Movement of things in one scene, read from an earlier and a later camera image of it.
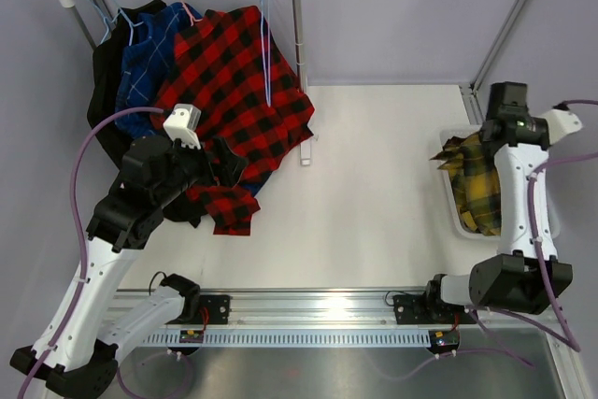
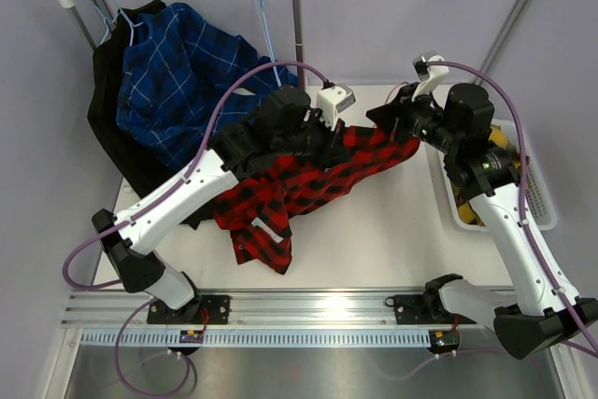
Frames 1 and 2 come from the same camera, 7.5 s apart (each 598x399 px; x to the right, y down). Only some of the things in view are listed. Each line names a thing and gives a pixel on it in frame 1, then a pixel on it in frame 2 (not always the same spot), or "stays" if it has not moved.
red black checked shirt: x=232 y=70 -> x=255 y=210
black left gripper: x=226 y=171 -> x=334 y=151
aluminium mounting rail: x=341 y=309 stays
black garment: x=103 y=93 stays
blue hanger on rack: x=106 y=19 stays
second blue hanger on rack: x=122 y=13 stays
